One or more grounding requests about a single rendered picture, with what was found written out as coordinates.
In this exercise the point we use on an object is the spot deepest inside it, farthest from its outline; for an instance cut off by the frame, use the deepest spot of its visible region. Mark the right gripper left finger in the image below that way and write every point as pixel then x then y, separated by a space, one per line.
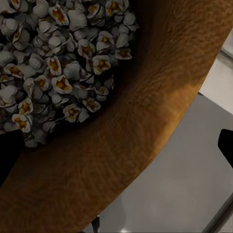
pixel 12 145

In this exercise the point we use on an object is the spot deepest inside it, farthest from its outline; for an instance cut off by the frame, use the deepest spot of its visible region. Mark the burner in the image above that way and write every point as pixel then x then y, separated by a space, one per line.
pixel 225 222

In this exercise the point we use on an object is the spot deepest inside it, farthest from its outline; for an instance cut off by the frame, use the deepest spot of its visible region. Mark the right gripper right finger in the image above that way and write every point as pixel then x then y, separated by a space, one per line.
pixel 225 144

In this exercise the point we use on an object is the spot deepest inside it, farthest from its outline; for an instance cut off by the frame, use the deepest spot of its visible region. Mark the popcorn bag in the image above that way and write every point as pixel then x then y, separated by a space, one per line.
pixel 62 186

